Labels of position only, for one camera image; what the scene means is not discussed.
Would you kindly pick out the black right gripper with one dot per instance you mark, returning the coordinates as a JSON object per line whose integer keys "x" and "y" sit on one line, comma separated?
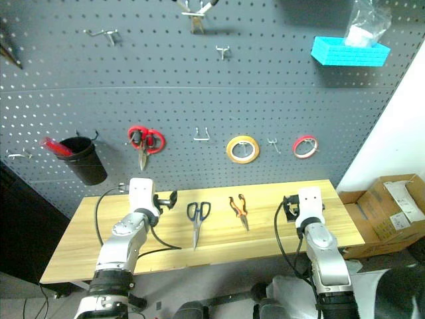
{"x": 291, "y": 200}

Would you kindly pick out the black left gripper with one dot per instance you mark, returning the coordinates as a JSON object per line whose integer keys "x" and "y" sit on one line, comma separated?
{"x": 162, "y": 202}

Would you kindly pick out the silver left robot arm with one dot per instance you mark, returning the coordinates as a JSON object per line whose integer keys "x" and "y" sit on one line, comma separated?
{"x": 123, "y": 239}

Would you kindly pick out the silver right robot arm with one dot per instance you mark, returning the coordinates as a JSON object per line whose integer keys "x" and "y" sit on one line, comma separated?
{"x": 327, "y": 252}

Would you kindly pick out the orange black needle-nose pliers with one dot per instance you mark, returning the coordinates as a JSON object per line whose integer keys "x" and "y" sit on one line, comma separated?
{"x": 239, "y": 212}

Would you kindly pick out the red tape roll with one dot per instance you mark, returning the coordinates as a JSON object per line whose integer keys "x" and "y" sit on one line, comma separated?
{"x": 296, "y": 151}

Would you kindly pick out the silver double pegboard hook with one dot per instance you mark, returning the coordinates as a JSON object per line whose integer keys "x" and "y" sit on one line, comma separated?
{"x": 201, "y": 139}

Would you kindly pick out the silver small pegboard hook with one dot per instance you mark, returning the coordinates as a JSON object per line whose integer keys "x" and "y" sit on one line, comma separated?
{"x": 274, "y": 145}

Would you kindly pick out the yellow tape roll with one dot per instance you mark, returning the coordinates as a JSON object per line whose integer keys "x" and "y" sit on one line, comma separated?
{"x": 232, "y": 156}

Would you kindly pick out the brown cardboard box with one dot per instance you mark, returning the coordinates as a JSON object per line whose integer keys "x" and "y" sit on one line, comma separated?
{"x": 372, "y": 212}

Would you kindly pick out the black plastic bucket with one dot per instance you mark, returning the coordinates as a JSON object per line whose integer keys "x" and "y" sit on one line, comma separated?
{"x": 86, "y": 163}

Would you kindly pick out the grey metal pegboard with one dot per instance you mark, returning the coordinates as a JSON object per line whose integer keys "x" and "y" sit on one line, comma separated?
{"x": 199, "y": 93}

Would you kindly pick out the white paper label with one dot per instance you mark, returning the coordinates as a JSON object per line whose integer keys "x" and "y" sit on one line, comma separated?
{"x": 403, "y": 199}

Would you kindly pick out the dark rounded robot shape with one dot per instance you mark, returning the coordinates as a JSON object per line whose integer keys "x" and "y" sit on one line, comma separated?
{"x": 212, "y": 307}

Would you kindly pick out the black rounded object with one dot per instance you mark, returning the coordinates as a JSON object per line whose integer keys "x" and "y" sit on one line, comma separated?
{"x": 401, "y": 292}

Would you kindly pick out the black side cabinet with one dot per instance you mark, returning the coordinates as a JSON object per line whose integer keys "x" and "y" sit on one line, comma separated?
{"x": 23, "y": 229}

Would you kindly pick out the silver short pegboard hook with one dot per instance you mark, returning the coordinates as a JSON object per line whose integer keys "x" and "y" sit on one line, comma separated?
{"x": 223, "y": 50}

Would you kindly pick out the cyan plastic bin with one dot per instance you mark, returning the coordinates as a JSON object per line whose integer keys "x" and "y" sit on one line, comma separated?
{"x": 348, "y": 54}

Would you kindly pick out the silver long pegboard hook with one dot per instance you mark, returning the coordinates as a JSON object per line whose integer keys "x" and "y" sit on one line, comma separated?
{"x": 106, "y": 33}

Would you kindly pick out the hanging silver pliers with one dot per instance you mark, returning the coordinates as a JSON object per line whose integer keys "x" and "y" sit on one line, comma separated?
{"x": 196, "y": 20}

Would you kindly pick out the clear plastic bag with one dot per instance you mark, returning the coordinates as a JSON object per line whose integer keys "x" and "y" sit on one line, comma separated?
{"x": 363, "y": 30}

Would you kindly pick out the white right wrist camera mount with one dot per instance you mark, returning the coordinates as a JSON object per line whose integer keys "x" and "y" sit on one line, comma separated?
{"x": 308, "y": 206}

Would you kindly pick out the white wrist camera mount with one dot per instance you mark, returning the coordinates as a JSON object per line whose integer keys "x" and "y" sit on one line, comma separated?
{"x": 141, "y": 194}
{"x": 308, "y": 206}

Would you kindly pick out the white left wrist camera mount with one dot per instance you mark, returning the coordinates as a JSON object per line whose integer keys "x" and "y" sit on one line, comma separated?
{"x": 141, "y": 194}

